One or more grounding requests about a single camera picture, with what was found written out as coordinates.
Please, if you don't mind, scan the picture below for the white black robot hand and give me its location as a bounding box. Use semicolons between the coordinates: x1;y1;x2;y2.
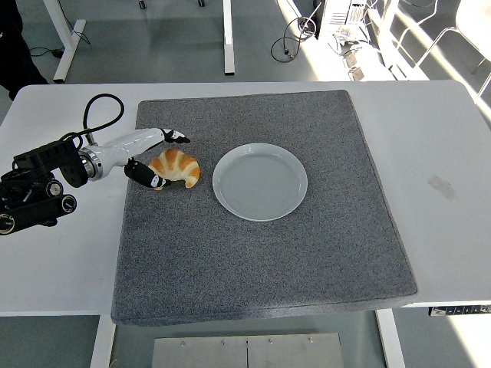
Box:
94;127;192;192

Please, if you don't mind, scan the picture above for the golden croissant bread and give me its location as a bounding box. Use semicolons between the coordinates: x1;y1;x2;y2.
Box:
147;148;202;189

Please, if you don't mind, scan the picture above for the light grey round plate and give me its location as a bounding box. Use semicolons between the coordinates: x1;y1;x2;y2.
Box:
212;142;309;222

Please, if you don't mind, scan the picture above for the grey metal plate with screws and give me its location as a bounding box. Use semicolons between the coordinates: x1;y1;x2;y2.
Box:
151;332;344;368

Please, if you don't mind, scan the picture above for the white desk leg with foot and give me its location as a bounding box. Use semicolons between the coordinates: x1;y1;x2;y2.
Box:
41;0;87;84
221;0;236;76

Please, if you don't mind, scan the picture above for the person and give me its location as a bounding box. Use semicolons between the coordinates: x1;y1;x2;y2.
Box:
0;0;50;101

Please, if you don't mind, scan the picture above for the grey felt table mat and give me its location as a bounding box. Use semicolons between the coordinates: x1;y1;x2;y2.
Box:
110;89;419;327

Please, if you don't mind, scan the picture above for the white table leg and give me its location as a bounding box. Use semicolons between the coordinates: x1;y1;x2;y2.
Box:
88;314;117;368
374;308;407;368

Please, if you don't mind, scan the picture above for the white power strip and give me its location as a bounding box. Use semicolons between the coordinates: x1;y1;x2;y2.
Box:
344;53;369;81

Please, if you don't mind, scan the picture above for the white equipment box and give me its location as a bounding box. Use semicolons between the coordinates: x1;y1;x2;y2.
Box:
318;0;369;41

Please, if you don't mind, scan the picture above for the black table control panel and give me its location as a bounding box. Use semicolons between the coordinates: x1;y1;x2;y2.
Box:
428;305;491;317

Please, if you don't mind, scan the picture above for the thin black floor cable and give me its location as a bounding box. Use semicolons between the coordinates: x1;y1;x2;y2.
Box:
28;28;92;59

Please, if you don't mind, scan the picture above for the black floor cable loop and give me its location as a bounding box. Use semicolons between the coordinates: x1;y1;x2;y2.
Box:
270;0;321;62

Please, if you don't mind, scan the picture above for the white wire frame chair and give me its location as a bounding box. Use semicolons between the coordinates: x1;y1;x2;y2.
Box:
387;0;491;97

